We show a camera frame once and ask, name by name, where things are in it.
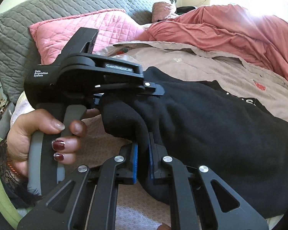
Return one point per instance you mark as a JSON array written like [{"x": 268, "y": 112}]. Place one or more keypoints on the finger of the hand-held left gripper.
[{"x": 151, "y": 87}]

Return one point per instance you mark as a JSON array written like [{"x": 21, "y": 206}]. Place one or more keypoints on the beige printed blanket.
[{"x": 194, "y": 62}]

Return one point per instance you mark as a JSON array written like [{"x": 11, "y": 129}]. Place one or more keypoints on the grey quilted pillow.
[{"x": 38, "y": 7}]

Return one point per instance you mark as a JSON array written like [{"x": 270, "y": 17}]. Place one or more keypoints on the black sweatshirt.
[{"x": 206, "y": 124}]

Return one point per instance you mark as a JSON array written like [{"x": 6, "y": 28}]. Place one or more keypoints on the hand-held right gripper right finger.
[{"x": 150, "y": 163}]

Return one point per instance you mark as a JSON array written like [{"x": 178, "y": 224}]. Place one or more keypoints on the patterned bed sheet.
[{"x": 103, "y": 134}]

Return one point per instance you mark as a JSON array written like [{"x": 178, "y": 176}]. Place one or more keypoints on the small pink cushion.
[{"x": 163, "y": 10}]

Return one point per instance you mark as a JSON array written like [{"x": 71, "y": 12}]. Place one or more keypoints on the person's left forearm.
[{"x": 7, "y": 172}]

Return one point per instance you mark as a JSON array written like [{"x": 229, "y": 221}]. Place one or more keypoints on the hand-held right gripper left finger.
[{"x": 134, "y": 163}]

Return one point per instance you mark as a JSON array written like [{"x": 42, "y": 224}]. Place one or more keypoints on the salmon red duvet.
[{"x": 230, "y": 28}]

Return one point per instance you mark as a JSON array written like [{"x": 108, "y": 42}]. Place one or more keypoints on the green garment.
[{"x": 0, "y": 196}]

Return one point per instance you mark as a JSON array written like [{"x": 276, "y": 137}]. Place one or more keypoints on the person's left hand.
[{"x": 19, "y": 143}]

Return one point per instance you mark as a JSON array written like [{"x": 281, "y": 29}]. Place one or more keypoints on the pink quilted pillow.
[{"x": 62, "y": 33}]

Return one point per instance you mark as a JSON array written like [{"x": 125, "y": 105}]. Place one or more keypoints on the dark green bag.
[{"x": 186, "y": 9}]

